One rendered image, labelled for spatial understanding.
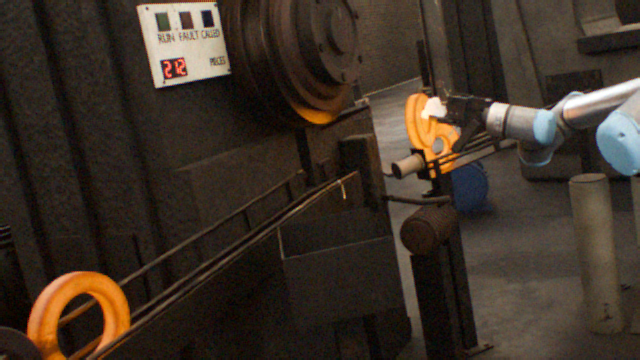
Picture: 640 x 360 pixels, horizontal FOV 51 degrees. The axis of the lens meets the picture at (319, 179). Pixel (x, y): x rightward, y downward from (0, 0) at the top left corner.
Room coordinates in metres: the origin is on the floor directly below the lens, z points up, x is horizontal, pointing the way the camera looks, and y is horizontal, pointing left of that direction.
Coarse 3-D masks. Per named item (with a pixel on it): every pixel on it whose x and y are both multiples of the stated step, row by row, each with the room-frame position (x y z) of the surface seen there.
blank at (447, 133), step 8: (440, 128) 2.14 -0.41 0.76; (448, 128) 2.16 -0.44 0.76; (440, 136) 2.15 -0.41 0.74; (448, 136) 2.15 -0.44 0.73; (456, 136) 2.17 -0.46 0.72; (448, 144) 2.16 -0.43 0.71; (424, 152) 2.11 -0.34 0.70; (432, 152) 2.13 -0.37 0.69; (448, 152) 2.15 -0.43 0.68; (440, 160) 2.14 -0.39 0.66; (440, 168) 2.13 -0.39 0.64
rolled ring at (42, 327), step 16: (80, 272) 1.11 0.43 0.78; (48, 288) 1.07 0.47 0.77; (64, 288) 1.07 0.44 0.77; (80, 288) 1.09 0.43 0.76; (96, 288) 1.12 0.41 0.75; (112, 288) 1.14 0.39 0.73; (48, 304) 1.04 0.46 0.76; (64, 304) 1.06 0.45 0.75; (112, 304) 1.14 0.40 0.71; (32, 320) 1.03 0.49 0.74; (48, 320) 1.03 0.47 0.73; (112, 320) 1.14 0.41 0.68; (128, 320) 1.16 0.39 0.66; (32, 336) 1.02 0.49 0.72; (48, 336) 1.02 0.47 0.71; (112, 336) 1.13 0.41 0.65; (48, 352) 1.02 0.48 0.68
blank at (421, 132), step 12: (420, 96) 1.91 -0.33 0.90; (408, 108) 1.88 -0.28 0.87; (420, 108) 1.90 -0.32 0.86; (408, 120) 1.87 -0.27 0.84; (420, 120) 1.88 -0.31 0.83; (408, 132) 1.87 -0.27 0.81; (420, 132) 1.87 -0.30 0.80; (432, 132) 1.95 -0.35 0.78; (420, 144) 1.88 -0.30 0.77; (432, 144) 1.93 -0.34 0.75
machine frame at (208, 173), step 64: (0, 0) 1.73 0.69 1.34; (64, 0) 1.62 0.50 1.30; (128, 0) 1.52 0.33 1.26; (192, 0) 1.69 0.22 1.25; (0, 64) 1.77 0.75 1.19; (64, 64) 1.65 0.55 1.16; (128, 64) 1.54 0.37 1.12; (0, 128) 1.76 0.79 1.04; (64, 128) 1.64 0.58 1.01; (128, 128) 1.54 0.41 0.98; (192, 128) 1.60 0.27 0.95; (256, 128) 1.82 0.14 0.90; (320, 128) 1.99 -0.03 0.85; (0, 192) 1.84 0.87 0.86; (64, 192) 1.71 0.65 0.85; (128, 192) 1.55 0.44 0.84; (192, 192) 1.49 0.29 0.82; (256, 192) 1.67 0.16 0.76; (64, 256) 1.73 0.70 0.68; (128, 256) 1.61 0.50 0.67; (192, 256) 1.51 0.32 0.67; (256, 320) 1.58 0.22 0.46; (384, 320) 2.15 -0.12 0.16
